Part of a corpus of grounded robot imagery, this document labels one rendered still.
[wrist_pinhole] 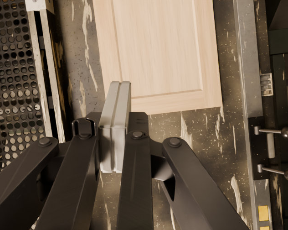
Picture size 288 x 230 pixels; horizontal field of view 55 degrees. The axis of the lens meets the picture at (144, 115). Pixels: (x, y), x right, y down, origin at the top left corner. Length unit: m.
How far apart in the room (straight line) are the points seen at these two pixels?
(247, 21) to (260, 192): 0.54
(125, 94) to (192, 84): 0.73
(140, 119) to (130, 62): 0.75
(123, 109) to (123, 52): 0.76
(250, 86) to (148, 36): 0.35
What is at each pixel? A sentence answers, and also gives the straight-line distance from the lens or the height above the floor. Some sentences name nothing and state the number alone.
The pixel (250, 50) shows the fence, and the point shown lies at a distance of 0.93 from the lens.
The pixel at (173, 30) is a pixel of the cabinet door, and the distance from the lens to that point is 0.92.
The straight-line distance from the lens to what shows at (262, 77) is 0.97.
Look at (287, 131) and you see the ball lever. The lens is 0.85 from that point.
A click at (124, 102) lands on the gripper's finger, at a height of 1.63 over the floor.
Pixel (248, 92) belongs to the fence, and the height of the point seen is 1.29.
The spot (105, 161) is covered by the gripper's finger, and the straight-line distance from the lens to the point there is 0.15.
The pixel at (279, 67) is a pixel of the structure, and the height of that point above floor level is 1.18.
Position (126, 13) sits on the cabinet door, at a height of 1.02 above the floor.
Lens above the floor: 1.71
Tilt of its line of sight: 27 degrees down
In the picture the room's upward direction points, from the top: 175 degrees clockwise
